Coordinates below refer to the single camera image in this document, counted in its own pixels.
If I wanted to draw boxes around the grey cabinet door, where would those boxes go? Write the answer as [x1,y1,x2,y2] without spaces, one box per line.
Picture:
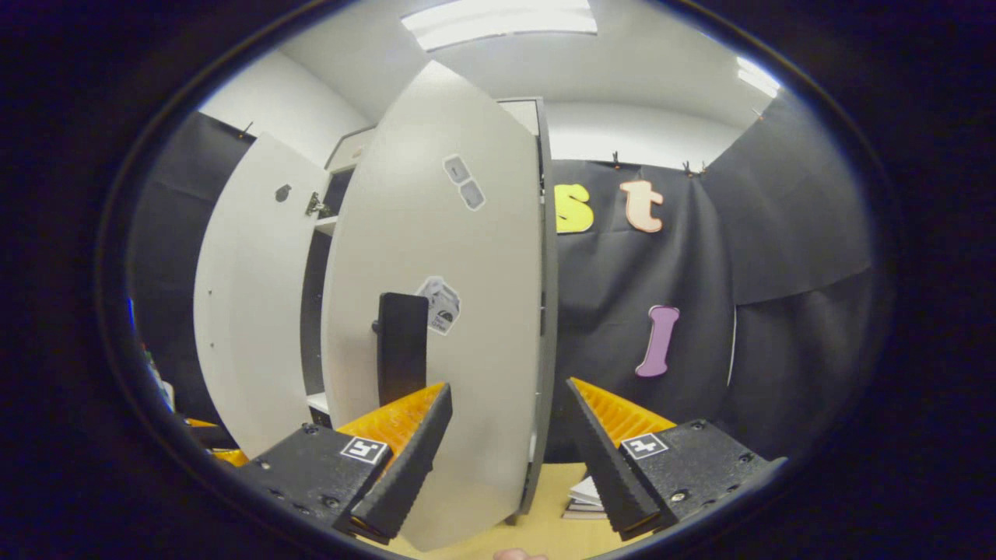
[321,61,545,551]
[193,132,331,460]

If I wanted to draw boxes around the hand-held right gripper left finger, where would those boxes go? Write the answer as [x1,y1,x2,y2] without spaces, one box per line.
[237,381,454,545]

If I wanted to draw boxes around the ceiling light panel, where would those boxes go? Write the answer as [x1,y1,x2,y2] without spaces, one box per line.
[735,56,781,99]
[401,0,598,52]

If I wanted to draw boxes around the grey shoe cabinet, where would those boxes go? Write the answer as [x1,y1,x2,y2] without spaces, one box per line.
[300,97,559,523]

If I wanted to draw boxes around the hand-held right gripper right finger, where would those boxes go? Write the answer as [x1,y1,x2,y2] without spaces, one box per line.
[566,377,785,541]

